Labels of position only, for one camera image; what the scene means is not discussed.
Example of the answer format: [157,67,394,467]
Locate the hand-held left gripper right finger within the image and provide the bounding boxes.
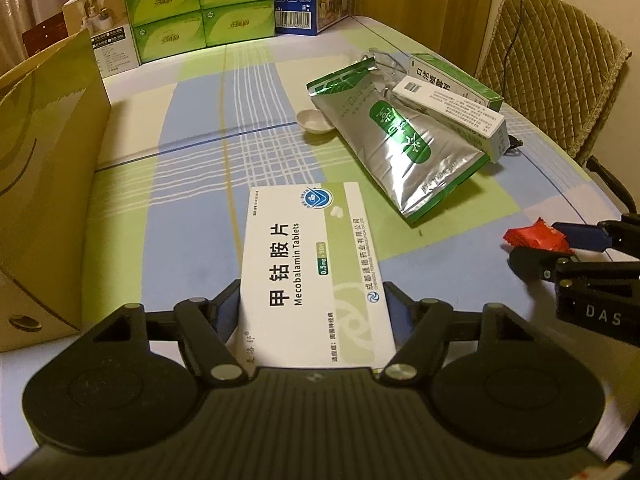
[382,281,531,385]

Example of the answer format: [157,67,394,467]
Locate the red wrapper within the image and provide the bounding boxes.
[503,217,575,256]

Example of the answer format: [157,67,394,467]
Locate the brown cardboard box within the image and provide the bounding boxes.
[0,27,112,354]

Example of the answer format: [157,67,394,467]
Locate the stack of green tissue packs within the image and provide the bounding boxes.
[119,0,276,65]

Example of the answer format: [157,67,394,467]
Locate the white long medicine box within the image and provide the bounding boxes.
[391,78,510,164]

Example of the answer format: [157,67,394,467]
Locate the silver green foil bag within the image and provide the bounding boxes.
[306,56,491,219]

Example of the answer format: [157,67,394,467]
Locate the clear plastic packaging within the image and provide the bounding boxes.
[361,49,412,92]

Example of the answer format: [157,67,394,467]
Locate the black charger cable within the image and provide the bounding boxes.
[502,0,551,72]

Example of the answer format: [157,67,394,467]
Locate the green long medicine box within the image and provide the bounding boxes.
[406,53,504,112]

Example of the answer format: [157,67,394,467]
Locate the white plastic spoon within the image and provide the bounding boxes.
[296,109,336,134]

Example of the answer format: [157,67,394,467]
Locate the white tablet box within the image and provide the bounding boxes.
[225,181,397,372]

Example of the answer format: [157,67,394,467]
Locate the plaid cloth desktop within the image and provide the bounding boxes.
[0,15,640,441]

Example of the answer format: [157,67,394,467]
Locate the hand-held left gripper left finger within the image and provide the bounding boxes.
[94,279,251,386]

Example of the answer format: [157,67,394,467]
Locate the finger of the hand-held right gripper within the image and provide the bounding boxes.
[552,213,640,256]
[508,247,582,282]

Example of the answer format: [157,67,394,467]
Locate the white product carton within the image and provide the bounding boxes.
[62,0,142,79]

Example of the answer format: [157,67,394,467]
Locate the chair with quilted cover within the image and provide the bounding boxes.
[474,0,636,213]

